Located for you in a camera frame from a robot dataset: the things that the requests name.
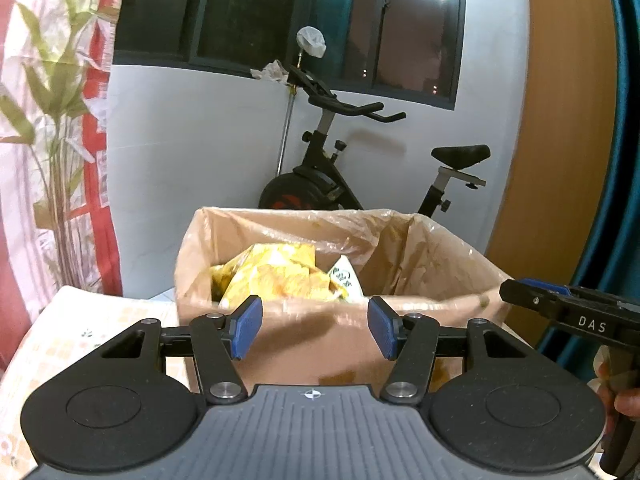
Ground person's right hand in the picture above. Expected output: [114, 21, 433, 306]
[594, 362, 640, 434]

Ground cardboard box with plastic liner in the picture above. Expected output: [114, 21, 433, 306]
[175, 208, 509, 388]

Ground yellow snack packets in box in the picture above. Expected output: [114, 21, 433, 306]
[209, 243, 364, 308]

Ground wooden door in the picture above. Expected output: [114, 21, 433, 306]
[484, 0, 618, 340]

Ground checkered floral tablecloth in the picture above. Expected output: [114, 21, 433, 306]
[1, 286, 179, 479]

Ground black exercise bike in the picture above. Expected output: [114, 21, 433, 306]
[258, 66, 491, 218]

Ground floral red curtain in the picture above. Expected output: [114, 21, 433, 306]
[1, 0, 122, 364]

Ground metal pole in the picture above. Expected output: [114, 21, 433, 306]
[276, 82, 297, 177]

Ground white crumpled cloth on bike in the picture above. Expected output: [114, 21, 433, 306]
[250, 60, 288, 84]

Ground dark window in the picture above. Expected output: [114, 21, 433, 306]
[115, 0, 465, 110]

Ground white plastic bag on pole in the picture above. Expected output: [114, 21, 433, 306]
[296, 26, 326, 58]

